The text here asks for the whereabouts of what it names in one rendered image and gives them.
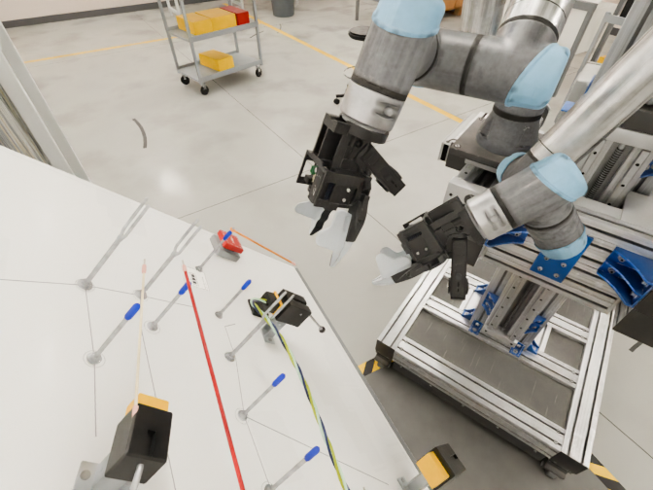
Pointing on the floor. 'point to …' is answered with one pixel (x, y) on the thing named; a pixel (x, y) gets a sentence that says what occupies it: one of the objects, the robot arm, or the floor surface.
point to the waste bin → (283, 8)
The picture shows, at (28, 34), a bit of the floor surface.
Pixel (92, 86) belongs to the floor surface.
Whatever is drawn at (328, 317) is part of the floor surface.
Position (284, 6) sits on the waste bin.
